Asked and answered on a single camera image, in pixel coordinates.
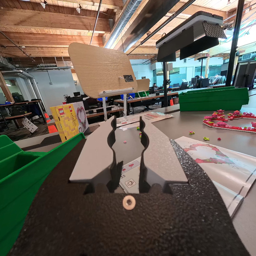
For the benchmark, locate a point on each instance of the green plastic divided bin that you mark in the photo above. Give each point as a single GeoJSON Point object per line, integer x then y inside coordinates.
{"type": "Point", "coordinates": [12, 200]}

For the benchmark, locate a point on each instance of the white printed paper sheet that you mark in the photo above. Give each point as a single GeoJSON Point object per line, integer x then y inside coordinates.
{"type": "Point", "coordinates": [29, 125]}

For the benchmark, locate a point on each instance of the lego instruction booklet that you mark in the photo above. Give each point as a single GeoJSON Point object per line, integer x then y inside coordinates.
{"type": "Point", "coordinates": [226, 170]}

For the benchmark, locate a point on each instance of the black computer monitor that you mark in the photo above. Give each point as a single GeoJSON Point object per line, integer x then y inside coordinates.
{"type": "Point", "coordinates": [245, 75]}

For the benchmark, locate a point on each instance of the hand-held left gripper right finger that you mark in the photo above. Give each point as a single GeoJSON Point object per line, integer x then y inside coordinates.
{"type": "Point", "coordinates": [162, 158]}

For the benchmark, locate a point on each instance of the long office desk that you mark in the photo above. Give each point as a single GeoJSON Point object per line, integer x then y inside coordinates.
{"type": "Point", "coordinates": [148, 98]}

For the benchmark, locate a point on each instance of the thin black pole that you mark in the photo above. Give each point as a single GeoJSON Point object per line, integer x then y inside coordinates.
{"type": "Point", "coordinates": [165, 84]}

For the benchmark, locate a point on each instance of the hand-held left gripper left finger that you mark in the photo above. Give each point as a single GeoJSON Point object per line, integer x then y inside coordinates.
{"type": "Point", "coordinates": [95, 156]}

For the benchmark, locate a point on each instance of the cluster of green pink lego pieces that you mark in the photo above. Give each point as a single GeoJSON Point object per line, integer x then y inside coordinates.
{"type": "Point", "coordinates": [140, 134]}

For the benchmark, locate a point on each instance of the thick black pole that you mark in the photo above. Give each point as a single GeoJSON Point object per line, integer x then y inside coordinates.
{"type": "Point", "coordinates": [235, 44]}

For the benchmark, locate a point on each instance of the red pink lego heart model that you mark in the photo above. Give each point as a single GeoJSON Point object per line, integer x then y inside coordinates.
{"type": "Point", "coordinates": [222, 125]}

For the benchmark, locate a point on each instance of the clear plastic bag red label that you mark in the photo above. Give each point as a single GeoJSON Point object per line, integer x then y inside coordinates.
{"type": "Point", "coordinates": [156, 116]}

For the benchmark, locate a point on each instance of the dark wooden side desk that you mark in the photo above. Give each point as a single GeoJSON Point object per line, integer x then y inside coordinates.
{"type": "Point", "coordinates": [20, 106]}

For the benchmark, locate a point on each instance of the yellow lego box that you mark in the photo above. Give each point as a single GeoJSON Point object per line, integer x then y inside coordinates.
{"type": "Point", "coordinates": [62, 123]}

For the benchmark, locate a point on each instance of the green plastic stacked bin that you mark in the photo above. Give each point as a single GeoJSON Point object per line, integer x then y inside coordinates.
{"type": "Point", "coordinates": [212, 96]}
{"type": "Point", "coordinates": [202, 107]}

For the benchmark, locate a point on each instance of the black overhead light panel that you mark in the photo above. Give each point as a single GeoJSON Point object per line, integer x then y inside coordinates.
{"type": "Point", "coordinates": [186, 40]}

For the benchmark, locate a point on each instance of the silver ventilation duct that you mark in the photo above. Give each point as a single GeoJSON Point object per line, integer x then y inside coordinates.
{"type": "Point", "coordinates": [122, 22]}

